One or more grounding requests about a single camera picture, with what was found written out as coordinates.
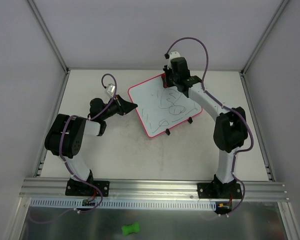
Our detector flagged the red-framed small whiteboard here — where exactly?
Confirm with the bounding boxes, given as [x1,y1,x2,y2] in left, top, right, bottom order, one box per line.
[127,74,203,138]

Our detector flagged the red bone-shaped eraser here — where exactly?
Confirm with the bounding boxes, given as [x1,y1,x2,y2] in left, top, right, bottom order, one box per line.
[161,73,168,89]

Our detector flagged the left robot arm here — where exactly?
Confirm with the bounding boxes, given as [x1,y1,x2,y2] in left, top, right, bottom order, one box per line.
[44,94,138,195]

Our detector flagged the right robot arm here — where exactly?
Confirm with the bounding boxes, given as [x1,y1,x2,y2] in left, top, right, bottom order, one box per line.
[162,51,248,198]

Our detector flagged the black left whiteboard foot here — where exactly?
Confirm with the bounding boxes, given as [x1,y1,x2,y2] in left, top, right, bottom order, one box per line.
[165,128,171,136]

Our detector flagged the black whiteboard foot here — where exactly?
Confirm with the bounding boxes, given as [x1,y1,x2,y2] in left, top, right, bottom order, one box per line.
[165,128,171,136]
[187,117,193,124]

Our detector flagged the black right whiteboard foot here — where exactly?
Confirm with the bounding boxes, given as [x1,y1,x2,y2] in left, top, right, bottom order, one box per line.
[187,117,193,124]

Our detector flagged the green bone-shaped eraser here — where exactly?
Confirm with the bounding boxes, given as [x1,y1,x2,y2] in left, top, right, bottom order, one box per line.
[121,222,140,236]

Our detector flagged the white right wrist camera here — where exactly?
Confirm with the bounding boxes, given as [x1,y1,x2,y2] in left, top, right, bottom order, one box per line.
[164,51,181,63]

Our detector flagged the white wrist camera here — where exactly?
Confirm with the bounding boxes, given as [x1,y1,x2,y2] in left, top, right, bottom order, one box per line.
[105,83,116,99]
[164,51,181,63]

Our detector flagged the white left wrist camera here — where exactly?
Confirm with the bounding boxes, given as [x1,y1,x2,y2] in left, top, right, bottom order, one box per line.
[105,83,116,99]

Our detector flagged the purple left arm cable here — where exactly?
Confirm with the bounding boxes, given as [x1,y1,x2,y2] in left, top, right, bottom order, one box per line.
[27,73,117,225]

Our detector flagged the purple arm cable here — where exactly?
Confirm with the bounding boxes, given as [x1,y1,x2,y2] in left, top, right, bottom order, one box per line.
[164,36,255,218]
[27,73,117,225]

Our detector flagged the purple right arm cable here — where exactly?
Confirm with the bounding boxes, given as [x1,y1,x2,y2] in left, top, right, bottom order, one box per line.
[164,36,255,218]

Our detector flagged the aluminium mounting rail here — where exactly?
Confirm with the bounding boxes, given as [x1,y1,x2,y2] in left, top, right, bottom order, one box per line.
[19,177,290,202]

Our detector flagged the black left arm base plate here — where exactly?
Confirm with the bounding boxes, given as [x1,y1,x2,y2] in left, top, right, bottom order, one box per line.
[65,179,110,197]

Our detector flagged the white slotted cable duct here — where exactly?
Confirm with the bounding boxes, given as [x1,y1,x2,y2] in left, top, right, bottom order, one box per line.
[29,197,217,211]

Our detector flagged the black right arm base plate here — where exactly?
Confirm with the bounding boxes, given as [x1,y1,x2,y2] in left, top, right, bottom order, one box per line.
[196,181,243,200]

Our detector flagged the left aluminium frame post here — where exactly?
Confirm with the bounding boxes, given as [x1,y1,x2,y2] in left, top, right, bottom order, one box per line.
[26,0,69,74]

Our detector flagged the aluminium frame post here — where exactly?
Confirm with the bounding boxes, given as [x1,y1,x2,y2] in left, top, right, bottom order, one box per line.
[240,0,290,76]
[26,0,69,74]

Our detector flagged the right aluminium frame post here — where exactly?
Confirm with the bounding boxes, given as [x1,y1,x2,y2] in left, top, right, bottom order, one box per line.
[240,0,290,76]

